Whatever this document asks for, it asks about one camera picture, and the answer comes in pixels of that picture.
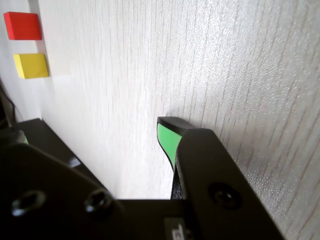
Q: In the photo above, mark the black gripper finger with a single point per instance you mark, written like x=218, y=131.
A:
x=212, y=170
x=50, y=195

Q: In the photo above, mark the yellow wooden cube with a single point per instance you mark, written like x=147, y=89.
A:
x=31, y=65

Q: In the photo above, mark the red wooden cube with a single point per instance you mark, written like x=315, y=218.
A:
x=22, y=25

